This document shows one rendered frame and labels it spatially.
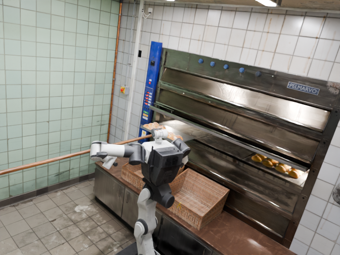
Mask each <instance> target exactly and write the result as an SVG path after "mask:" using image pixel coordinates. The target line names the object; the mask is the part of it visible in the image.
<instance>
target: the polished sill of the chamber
mask: <svg viewBox="0 0 340 255"><path fill-rule="evenodd" d="M188 142H190V143H192V144H195V145H197V146H199V147H201V148H203V149H205V150H208V151H210V152H212V153H214V154H216V155H218V156H221V157H223V158H225V159H227V160H229V161H231V162H234V163H236V164H238V165H240V166H242V167H245V168H247V169H249V170H251V171H253V172H255V173H257V174H260V175H262V176H264V177H266V178H268V179H271V180H273V181H275V182H277V183H279V184H281V185H284V186H286V187H288V188H290V189H292V190H294V191H297V192H299V193H301V191H302V189H303V187H302V186H300V185H298V184H295V183H293V182H291V181H289V180H286V179H284V178H282V177H280V176H277V175H275V174H273V173H270V172H268V171H266V170H264V169H262V168H259V167H257V166H255V165H253V164H250V163H248V162H246V161H244V160H241V159H239V158H237V157H235V156H232V155H230V154H228V153H226V152H223V151H221V150H219V149H217V148H214V147H212V146H210V145H208V144H205V143H203V142H201V141H199V140H196V139H192V140H189V141H188Z"/></svg>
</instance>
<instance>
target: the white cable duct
mask: <svg viewBox="0 0 340 255"><path fill-rule="evenodd" d="M143 5H144V0H140V9H139V17H138V26H137V35H136V43H135V52H134V60H133V69H132V78H131V86H130V94H129V103H128V108H127V117H126V125H125V134H124V141H126V140H127V138H128V130H129V121H130V113H131V105H132V97H133V88H134V80H135V72H136V63H137V55H138V47H139V39H140V30H141V22H142V14H143V12H142V9H143Z"/></svg>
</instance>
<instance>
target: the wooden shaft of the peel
mask: <svg viewBox="0 0 340 255"><path fill-rule="evenodd" d="M150 137H152V134H150V135H146V136H142V137H138V138H134V139H130V140H126V141H121V142H117V143H113V144H114V145H122V144H126V143H130V142H134V141H138V140H142V139H146V138H150ZM90 151H91V149H88V150H84V151H79V152H75V153H71V154H67V155H63V156H59V157H55V158H51V159H46V160H42V161H38V162H34V163H30V164H26V165H22V166H17V167H13V168H9V169H5V170H2V171H0V175H4V174H8V173H12V172H16V171H20V170H23V169H27V168H31V167H35V166H39V165H43V164H47V163H51V162H55V161H59V160H62V159H67V158H71V157H75V156H79V155H83V154H87V153H90Z"/></svg>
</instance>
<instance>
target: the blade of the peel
mask: <svg viewBox="0 0 340 255"><path fill-rule="evenodd" d="M160 125H163V124H161V123H159V126H160ZM143 126H144V125H141V126H140V128H142V129H144V130H146V131H149V132H151V130H150V129H148V128H145V127H143ZM163 126H165V128H166V130H167V131H168V132H173V133H174V134H175V135H180V136H181V137H182V138H183V142H186V141H189V140H192V139H195V138H194V137H192V136H189V135H187V134H185V133H182V132H180V131H178V130H175V129H173V128H171V127H168V126H166V125H163ZM164 139H166V140H168V141H170V142H172V141H173V140H171V139H169V138H167V137H166V138H164Z"/></svg>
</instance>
